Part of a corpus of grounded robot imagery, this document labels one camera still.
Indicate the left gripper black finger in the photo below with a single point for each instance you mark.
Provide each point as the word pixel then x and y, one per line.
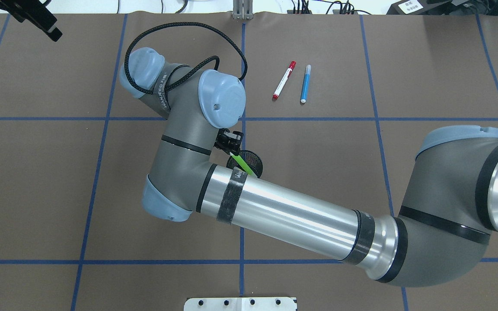
pixel 52 32

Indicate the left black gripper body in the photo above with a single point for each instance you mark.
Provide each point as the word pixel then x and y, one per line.
pixel 33 13

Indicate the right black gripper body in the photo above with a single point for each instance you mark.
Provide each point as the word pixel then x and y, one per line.
pixel 227 140

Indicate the green highlighter pen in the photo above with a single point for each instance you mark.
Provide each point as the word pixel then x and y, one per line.
pixel 244 164

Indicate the blue highlighter pen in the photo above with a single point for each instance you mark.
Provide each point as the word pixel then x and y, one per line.
pixel 305 84

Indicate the red capped white marker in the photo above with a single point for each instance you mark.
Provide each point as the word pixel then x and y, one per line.
pixel 283 81

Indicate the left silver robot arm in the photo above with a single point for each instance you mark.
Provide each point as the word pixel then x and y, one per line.
pixel 35 11

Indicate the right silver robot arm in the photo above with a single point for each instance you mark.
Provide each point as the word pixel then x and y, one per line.
pixel 444 225

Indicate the aluminium frame post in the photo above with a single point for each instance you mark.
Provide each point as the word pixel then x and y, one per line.
pixel 242 10

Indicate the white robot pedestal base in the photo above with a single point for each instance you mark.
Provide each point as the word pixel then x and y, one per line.
pixel 241 304

